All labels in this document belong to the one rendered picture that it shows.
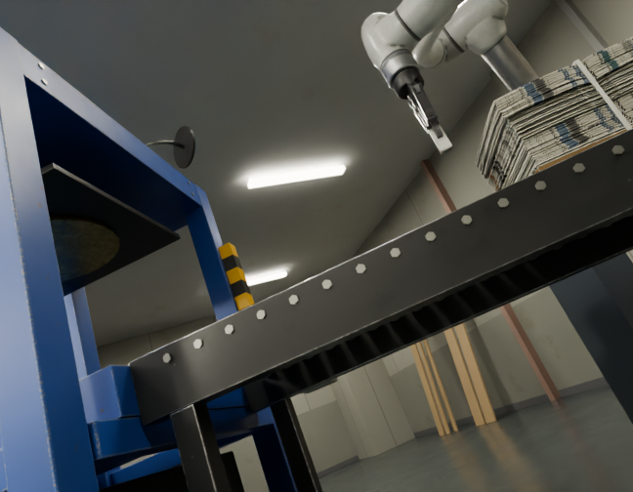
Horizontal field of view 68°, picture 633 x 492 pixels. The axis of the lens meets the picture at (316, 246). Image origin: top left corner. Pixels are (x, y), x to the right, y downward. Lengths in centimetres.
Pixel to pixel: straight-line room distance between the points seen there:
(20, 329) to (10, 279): 9
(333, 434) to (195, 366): 839
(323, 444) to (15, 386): 846
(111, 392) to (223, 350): 20
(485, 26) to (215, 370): 143
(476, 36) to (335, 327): 129
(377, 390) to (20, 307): 816
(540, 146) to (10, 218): 98
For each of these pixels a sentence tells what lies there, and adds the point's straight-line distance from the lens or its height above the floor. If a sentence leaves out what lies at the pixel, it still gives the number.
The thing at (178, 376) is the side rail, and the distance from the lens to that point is 91.
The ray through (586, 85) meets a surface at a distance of 114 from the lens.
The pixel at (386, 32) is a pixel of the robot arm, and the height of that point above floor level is 139.
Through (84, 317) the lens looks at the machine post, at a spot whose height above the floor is 127.
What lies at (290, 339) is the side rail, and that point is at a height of 71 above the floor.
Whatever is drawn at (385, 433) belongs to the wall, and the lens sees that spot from 872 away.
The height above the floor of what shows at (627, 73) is 96.
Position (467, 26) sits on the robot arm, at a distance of 184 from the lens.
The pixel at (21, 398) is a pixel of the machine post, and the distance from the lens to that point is 84.
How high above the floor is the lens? 54
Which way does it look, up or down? 21 degrees up
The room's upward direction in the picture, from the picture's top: 23 degrees counter-clockwise
